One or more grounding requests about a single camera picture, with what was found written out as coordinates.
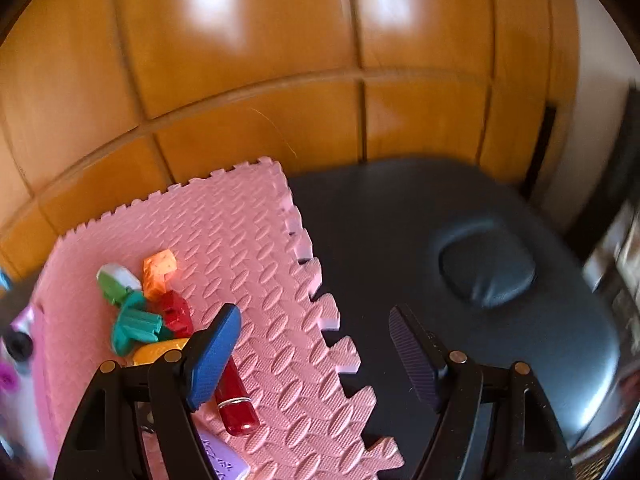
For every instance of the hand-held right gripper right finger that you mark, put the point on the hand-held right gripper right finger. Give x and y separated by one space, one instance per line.
412 355

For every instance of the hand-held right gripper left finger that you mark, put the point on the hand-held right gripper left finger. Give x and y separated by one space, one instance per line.
212 360

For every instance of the red linked cube blocks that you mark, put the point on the red linked cube blocks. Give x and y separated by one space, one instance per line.
175 315

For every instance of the yellow plastic curved piece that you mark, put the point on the yellow plastic curved piece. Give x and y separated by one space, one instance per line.
150 352

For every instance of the orange linked cube blocks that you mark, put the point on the orange linked cube blocks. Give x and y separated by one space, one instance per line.
159 272

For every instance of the teal plastic toy piece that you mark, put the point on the teal plastic toy piece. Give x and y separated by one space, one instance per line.
132 325

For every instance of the purple plastic tag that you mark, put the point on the purple plastic tag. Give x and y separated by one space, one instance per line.
225 460

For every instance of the black padded face-hole cushion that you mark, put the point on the black padded face-hole cushion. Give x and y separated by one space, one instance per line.
487 272

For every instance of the green and white toy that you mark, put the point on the green and white toy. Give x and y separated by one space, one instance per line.
112 285

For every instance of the pink foam puzzle mat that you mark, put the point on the pink foam puzzle mat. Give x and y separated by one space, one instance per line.
260 240

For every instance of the black cylinder container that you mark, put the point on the black cylinder container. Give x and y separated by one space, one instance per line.
19 345

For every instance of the magenta plastic toy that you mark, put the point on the magenta plastic toy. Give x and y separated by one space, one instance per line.
6 377

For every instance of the wooden panelled cabinet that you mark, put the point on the wooden panelled cabinet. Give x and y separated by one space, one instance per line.
250 85

